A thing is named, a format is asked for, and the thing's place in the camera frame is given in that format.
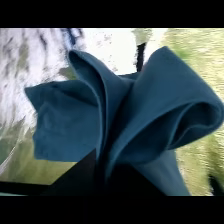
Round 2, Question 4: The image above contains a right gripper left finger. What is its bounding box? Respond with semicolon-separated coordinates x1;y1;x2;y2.
42;149;98;196

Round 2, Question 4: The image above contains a blue garment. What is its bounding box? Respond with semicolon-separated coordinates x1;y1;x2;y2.
24;45;224;196

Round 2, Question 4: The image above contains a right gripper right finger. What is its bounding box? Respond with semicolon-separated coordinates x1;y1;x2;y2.
105;163;165;196

